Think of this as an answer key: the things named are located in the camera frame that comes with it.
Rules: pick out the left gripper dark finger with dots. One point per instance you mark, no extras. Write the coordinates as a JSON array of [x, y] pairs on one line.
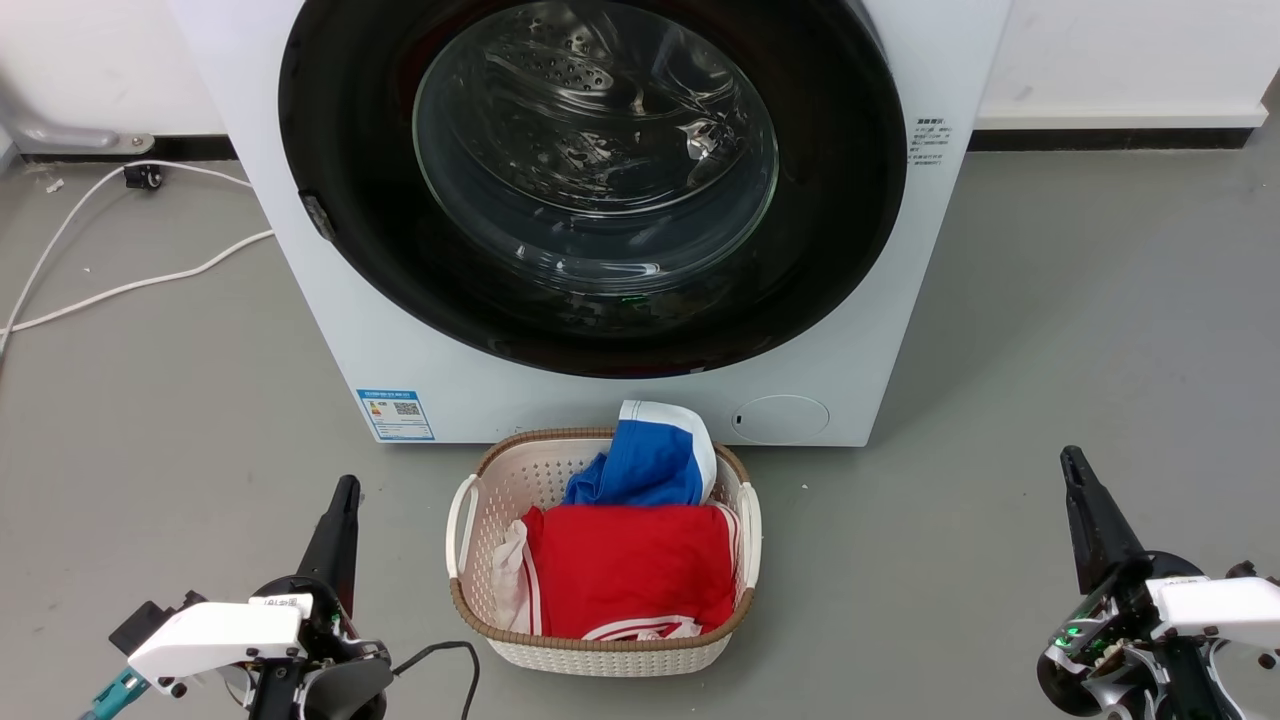
[[346, 560], [322, 555]]

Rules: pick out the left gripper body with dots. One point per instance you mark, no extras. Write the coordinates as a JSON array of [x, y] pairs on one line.
[[345, 680]]

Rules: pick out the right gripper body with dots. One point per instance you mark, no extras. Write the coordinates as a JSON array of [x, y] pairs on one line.
[[1110, 660]]

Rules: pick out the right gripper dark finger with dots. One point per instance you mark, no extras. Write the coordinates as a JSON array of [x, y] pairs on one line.
[[1115, 530], [1085, 530]]

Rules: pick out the white front-load washing machine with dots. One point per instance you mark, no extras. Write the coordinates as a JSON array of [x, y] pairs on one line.
[[300, 330]]

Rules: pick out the round black glass washer door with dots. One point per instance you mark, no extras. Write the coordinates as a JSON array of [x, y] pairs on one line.
[[840, 230]]

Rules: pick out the blue energy label sticker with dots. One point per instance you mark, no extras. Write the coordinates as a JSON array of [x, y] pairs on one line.
[[396, 414]]

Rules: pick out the cream woven plastic laundry basket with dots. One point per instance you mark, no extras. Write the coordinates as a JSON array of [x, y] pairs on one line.
[[520, 480]]

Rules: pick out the red garment with white stripes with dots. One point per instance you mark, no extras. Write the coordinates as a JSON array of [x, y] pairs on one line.
[[630, 565]]

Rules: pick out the blue and white garment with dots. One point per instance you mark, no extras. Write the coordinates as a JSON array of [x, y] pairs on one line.
[[650, 465]]

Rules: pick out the printed text warning sticker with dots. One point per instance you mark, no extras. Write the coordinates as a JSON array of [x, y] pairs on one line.
[[929, 143]]

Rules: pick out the small black plug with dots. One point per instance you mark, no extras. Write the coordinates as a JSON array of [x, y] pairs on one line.
[[143, 176]]

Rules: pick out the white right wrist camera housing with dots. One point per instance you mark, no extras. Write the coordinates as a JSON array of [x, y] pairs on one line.
[[1225, 605]]

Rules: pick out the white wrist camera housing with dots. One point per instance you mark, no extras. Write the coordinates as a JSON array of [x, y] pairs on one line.
[[1225, 605], [215, 635]]

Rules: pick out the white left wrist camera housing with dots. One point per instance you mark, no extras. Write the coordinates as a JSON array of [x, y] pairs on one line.
[[215, 635]]

